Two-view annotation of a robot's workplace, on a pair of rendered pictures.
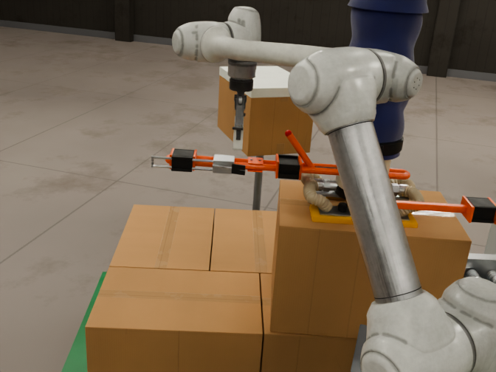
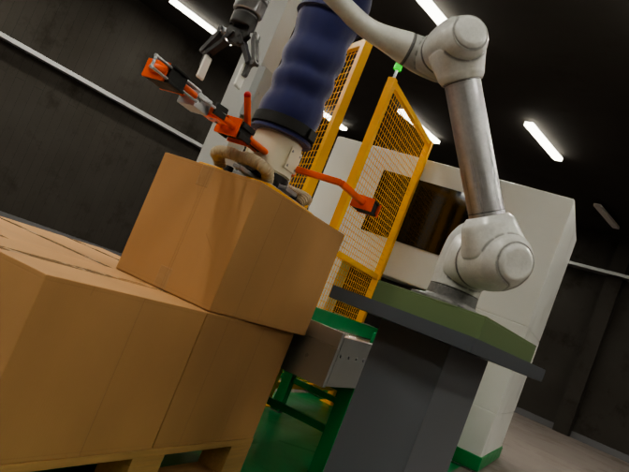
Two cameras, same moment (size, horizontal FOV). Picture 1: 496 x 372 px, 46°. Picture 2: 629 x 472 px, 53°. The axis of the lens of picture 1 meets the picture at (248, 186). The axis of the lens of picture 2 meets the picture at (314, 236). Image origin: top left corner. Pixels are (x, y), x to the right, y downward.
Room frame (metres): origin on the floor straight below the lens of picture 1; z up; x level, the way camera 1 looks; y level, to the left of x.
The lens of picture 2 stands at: (0.61, 1.41, 0.70)
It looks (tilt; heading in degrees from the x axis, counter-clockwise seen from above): 5 degrees up; 298
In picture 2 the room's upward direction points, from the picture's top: 22 degrees clockwise
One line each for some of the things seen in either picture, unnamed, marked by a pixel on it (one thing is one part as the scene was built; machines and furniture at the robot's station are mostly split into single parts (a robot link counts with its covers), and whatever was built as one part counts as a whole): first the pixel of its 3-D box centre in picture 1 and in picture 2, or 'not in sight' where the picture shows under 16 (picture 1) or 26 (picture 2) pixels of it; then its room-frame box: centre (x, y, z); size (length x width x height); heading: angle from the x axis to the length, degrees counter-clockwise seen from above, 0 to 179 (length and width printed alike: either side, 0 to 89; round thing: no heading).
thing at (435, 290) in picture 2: not in sight; (454, 302); (1.12, -0.55, 0.84); 0.22 x 0.18 x 0.06; 67
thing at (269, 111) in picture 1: (263, 108); not in sight; (3.55, -0.06, 0.82); 0.60 x 0.40 x 0.40; 21
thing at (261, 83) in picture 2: not in sight; (260, 97); (2.81, -1.46, 1.62); 0.20 x 0.05 x 0.30; 92
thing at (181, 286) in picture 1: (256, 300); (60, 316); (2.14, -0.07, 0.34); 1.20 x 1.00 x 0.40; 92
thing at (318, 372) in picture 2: not in sight; (253, 332); (1.86, -0.75, 0.48); 0.70 x 0.03 x 0.15; 2
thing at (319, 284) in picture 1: (359, 257); (239, 250); (1.84, -0.41, 0.75); 0.60 x 0.40 x 0.40; 88
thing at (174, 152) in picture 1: (183, 159); (165, 76); (1.83, 0.22, 1.08); 0.08 x 0.07 x 0.05; 91
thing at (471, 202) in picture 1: (479, 209); (365, 205); (1.59, -0.69, 1.07); 0.09 x 0.08 x 0.05; 1
